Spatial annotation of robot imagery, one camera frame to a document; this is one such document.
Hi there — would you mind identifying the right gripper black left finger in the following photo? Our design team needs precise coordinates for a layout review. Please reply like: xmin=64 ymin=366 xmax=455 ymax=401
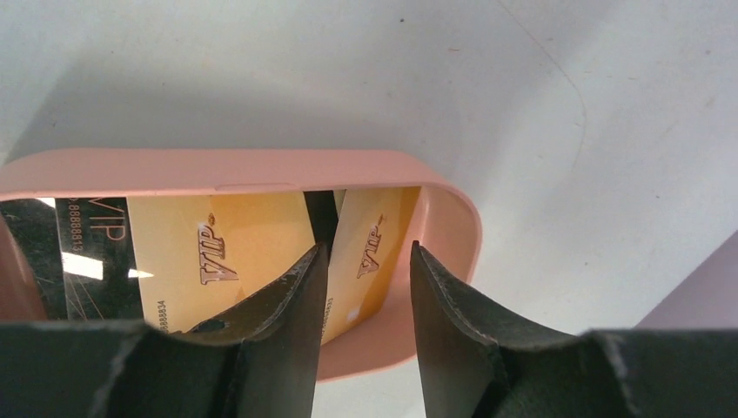
xmin=1 ymin=244 xmax=327 ymax=417

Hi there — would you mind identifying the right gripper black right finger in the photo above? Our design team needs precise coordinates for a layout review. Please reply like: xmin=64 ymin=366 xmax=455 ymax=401
xmin=411 ymin=243 xmax=737 ymax=417

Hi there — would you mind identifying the pink oval tray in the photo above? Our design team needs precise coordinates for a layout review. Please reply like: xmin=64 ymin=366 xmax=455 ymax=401
xmin=1 ymin=148 xmax=482 ymax=382

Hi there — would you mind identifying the stack of striped credit cards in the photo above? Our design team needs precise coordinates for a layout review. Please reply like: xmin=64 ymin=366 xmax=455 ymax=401
xmin=1 ymin=191 xmax=344 ymax=333

